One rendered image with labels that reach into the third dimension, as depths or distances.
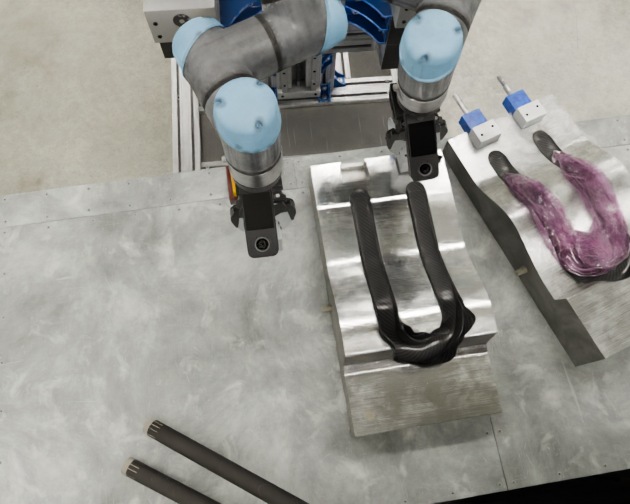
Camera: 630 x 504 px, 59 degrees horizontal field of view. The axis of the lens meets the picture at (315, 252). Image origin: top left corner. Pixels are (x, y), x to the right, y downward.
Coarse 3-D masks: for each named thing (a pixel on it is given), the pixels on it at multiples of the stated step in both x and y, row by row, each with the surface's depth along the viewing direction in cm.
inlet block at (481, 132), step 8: (456, 96) 116; (464, 104) 115; (464, 112) 115; (472, 112) 113; (480, 112) 114; (464, 120) 113; (472, 120) 113; (480, 120) 113; (464, 128) 114; (472, 128) 111; (480, 128) 111; (488, 128) 111; (496, 128) 111; (472, 136) 112; (480, 136) 110; (488, 136) 110; (496, 136) 111; (480, 144) 111; (488, 144) 113
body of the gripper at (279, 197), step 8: (280, 176) 84; (240, 184) 76; (272, 184) 77; (280, 184) 83; (256, 192) 77; (272, 192) 83; (280, 192) 84; (240, 200) 82; (280, 200) 83; (240, 208) 83; (280, 208) 85
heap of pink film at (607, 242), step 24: (576, 168) 106; (600, 168) 105; (528, 192) 104; (552, 192) 105; (600, 192) 104; (552, 216) 100; (600, 216) 103; (552, 240) 102; (576, 240) 102; (600, 240) 102; (624, 240) 104; (576, 264) 101; (600, 264) 101
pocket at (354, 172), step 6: (366, 162) 107; (342, 168) 108; (348, 168) 109; (354, 168) 109; (360, 168) 109; (366, 168) 108; (342, 174) 109; (348, 174) 109; (354, 174) 109; (360, 174) 109; (366, 174) 109; (342, 180) 108; (348, 180) 108; (354, 180) 109; (360, 180) 109
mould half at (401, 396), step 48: (336, 192) 105; (384, 192) 105; (432, 192) 105; (336, 240) 102; (384, 240) 102; (336, 288) 97; (480, 288) 96; (336, 336) 101; (480, 336) 93; (384, 384) 96; (432, 384) 97; (480, 384) 97
